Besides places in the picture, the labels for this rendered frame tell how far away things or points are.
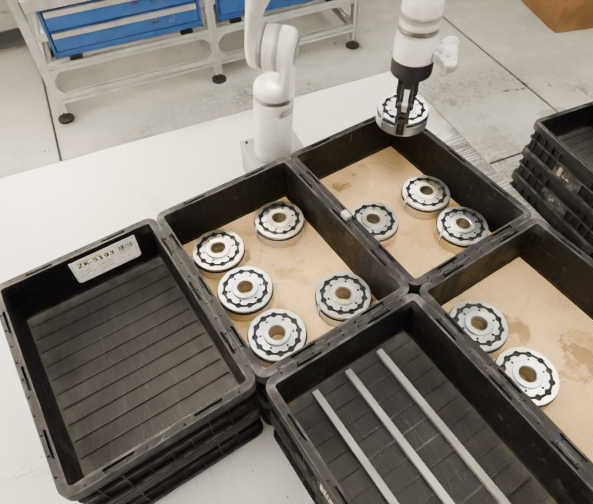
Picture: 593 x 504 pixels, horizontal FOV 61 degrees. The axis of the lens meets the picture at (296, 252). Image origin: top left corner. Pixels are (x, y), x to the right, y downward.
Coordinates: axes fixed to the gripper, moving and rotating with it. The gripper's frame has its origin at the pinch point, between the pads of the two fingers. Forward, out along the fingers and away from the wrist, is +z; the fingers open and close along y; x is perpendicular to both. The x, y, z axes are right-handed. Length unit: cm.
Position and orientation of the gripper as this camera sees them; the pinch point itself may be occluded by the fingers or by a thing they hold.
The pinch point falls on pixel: (401, 120)
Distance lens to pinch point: 105.8
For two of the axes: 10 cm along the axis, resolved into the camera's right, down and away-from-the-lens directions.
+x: 9.7, 1.7, -1.5
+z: 0.1, 6.1, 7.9
